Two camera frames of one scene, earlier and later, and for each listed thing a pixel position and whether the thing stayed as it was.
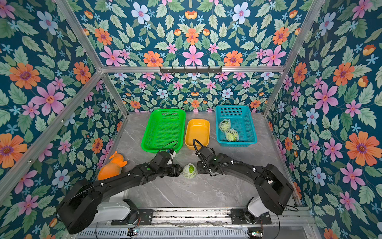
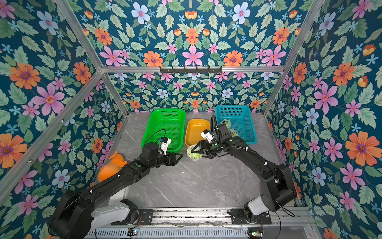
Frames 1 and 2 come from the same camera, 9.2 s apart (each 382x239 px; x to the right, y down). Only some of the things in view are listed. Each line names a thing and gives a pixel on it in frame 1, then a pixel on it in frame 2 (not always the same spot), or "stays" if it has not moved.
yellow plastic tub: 198,129 stays
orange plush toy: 113,168 stays
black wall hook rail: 196,70 stays
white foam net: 190,171 to 194,156
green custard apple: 190,171 to 194,156
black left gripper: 175,170 to 173,162
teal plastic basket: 241,120 stays
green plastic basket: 165,130 stays
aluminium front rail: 209,224 stays
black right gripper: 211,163 to 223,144
